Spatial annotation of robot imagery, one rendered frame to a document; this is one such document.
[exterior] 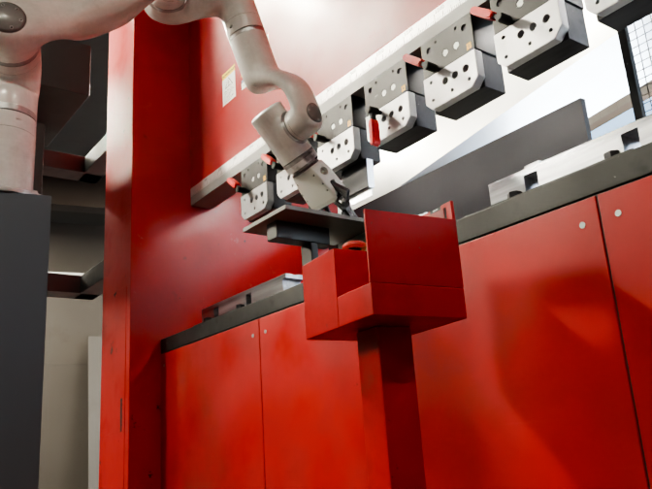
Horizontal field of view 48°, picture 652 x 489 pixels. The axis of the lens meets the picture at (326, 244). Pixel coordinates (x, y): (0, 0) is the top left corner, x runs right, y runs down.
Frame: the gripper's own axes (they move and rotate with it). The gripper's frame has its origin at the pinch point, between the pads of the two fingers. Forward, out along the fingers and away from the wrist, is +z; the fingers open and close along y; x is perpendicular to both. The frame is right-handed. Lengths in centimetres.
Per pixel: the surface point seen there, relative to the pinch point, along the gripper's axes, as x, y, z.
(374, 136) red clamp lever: -8.1, -16.5, -12.4
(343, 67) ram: -27.4, -3.0, -29.3
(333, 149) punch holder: -14.8, 4.2, -14.2
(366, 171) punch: -11.3, -4.7, -5.9
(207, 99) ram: -44, 71, -49
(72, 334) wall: -192, 730, 23
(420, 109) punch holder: -16.6, -24.7, -11.4
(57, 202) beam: -207, 572, -98
